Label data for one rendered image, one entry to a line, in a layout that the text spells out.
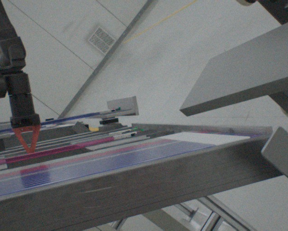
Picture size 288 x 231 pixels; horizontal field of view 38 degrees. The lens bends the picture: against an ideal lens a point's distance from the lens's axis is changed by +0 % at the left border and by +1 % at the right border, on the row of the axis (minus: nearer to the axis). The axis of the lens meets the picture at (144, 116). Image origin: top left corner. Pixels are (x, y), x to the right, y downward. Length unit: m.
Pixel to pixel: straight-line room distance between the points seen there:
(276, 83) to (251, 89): 0.09
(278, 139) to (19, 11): 8.41
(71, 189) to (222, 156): 0.21
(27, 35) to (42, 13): 0.55
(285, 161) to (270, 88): 0.51
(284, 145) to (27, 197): 0.34
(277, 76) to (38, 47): 7.87
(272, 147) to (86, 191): 0.25
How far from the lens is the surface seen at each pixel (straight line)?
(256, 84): 1.12
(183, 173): 0.57
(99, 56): 8.95
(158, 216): 1.60
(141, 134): 1.05
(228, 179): 0.60
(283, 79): 1.04
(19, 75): 1.08
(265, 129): 0.66
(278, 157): 0.59
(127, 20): 9.27
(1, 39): 1.10
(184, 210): 2.17
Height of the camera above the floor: 1.05
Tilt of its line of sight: 15 degrees down
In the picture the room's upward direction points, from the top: 51 degrees counter-clockwise
